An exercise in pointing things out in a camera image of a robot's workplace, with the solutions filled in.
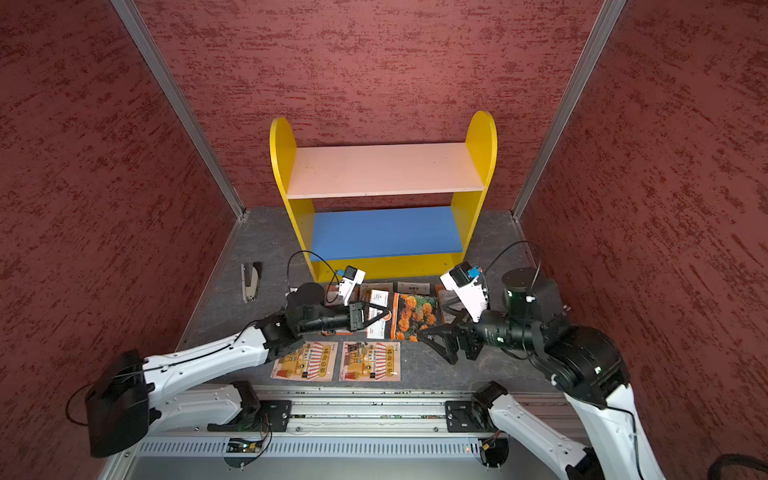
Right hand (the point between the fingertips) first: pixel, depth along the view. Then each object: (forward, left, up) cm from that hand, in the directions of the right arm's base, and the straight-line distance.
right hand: (433, 328), depth 55 cm
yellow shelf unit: (+52, +10, -19) cm, 56 cm away
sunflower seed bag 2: (+4, +15, -33) cm, 37 cm away
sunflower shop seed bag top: (+13, +12, -8) cm, 19 cm away
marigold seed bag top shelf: (+28, +4, -33) cm, 43 cm away
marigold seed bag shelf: (+9, +3, -13) cm, 16 cm away
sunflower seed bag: (+4, +32, -33) cm, 46 cm away
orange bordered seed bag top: (+10, +21, -5) cm, 24 cm away
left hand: (+7, +9, -12) cm, 16 cm away
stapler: (+34, +56, -31) cm, 72 cm away
